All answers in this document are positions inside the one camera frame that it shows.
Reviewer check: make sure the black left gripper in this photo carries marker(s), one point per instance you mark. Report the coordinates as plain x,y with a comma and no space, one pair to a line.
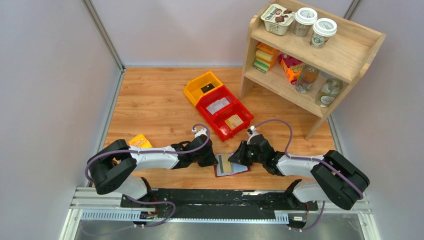
211,160

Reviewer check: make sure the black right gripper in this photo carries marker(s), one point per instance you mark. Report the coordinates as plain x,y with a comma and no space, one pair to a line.
238,157

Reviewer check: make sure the red leather card holder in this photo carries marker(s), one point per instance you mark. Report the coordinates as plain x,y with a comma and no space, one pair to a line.
236,168

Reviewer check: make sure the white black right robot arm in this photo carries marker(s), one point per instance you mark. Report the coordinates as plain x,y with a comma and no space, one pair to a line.
327,177

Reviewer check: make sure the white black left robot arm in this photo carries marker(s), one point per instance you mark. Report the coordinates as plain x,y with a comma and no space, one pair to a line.
110,170

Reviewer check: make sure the gold card in bin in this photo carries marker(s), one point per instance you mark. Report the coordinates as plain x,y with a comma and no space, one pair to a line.
234,121

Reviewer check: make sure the white card in bin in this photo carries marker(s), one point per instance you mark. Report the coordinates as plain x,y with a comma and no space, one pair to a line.
217,105

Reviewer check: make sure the black card in bin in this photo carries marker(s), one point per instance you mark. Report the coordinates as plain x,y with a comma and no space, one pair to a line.
207,88

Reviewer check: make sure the red plastic bin front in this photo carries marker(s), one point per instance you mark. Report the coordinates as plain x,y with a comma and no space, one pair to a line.
221,129

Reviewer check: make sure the red plastic bin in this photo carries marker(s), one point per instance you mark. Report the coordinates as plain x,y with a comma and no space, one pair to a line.
221,129
219,93

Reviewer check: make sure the red plastic bin middle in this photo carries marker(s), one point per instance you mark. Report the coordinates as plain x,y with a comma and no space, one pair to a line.
219,93

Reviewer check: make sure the orange green snack box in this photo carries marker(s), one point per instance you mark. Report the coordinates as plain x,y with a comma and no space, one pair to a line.
140,141

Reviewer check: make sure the yellow plastic bin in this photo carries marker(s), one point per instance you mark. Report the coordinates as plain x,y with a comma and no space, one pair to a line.
200,86

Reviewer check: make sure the orange snack bag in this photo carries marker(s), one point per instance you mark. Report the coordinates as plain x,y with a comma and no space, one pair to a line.
291,66

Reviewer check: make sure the stack of sponges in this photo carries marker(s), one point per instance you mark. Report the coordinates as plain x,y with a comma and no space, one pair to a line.
265,57

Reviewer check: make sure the glass bottle left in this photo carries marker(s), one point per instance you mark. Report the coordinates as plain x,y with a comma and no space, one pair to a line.
306,79

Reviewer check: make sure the glass bottle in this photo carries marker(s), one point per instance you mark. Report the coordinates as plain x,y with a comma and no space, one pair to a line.
328,92
306,79

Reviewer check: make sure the glass bottle right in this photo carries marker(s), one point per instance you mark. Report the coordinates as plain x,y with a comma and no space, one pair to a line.
328,92

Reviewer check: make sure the wooden shelf unit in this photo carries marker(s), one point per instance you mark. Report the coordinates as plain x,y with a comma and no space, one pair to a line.
346,56

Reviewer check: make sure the Chobani yogurt cup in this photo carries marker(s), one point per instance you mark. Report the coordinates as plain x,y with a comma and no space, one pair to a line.
277,19

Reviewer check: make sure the paper coffee cup right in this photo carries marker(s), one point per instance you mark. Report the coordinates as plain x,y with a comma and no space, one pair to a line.
323,30

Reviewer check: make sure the paper coffee cup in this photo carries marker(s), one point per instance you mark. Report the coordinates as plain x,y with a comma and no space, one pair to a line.
305,17
323,30

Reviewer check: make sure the paper coffee cup left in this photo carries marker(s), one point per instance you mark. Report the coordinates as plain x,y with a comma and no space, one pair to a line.
305,17

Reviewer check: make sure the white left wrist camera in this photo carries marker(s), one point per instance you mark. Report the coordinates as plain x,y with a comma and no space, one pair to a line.
201,132

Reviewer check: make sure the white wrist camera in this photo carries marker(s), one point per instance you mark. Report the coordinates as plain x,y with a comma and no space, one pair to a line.
252,132
201,132

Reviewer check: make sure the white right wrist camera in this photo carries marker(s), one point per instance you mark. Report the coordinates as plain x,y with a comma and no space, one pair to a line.
252,132

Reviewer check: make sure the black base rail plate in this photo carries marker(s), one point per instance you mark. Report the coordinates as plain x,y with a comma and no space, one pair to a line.
228,204

